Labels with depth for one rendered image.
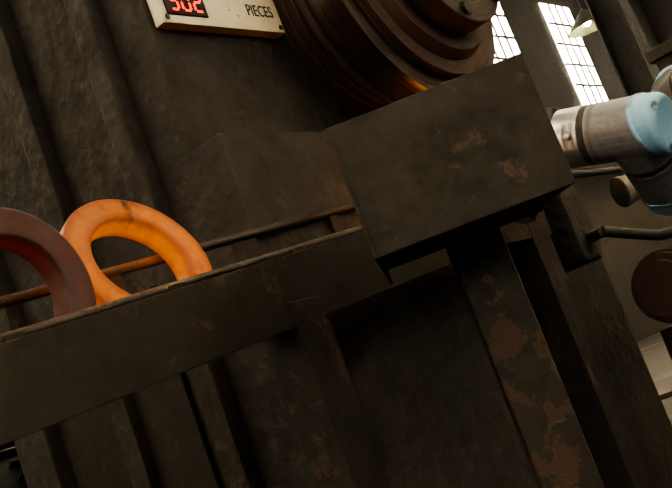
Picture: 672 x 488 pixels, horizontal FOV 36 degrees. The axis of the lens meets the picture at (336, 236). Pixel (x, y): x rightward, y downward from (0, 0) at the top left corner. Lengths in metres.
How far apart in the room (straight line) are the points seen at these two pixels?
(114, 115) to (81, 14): 0.16
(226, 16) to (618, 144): 0.61
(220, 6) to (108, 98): 0.23
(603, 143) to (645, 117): 0.07
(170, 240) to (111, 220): 0.07
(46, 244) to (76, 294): 0.06
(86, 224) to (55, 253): 0.10
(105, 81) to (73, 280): 0.52
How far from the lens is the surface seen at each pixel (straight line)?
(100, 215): 1.18
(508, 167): 0.99
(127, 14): 1.55
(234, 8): 1.62
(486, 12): 1.76
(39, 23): 1.71
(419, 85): 1.65
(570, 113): 1.55
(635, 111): 1.49
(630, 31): 10.71
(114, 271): 1.18
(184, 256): 1.20
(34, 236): 1.07
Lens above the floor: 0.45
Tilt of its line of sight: 10 degrees up
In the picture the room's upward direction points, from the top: 21 degrees counter-clockwise
